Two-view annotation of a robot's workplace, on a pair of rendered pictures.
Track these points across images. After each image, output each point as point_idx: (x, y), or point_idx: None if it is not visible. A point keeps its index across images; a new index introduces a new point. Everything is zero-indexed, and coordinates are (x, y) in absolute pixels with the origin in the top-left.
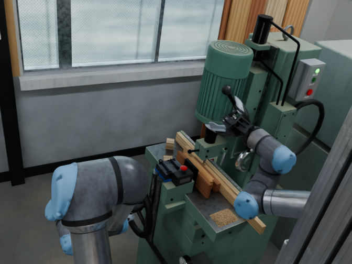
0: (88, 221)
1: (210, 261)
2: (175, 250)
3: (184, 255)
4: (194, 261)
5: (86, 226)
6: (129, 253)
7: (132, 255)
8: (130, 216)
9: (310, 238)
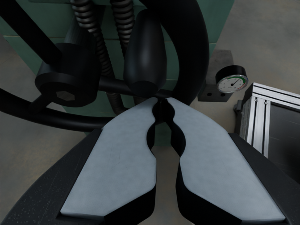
0: None
1: (223, 50)
2: (164, 86)
3: (227, 71)
4: (214, 69)
5: None
6: (73, 142)
7: (79, 139)
8: (205, 121)
9: None
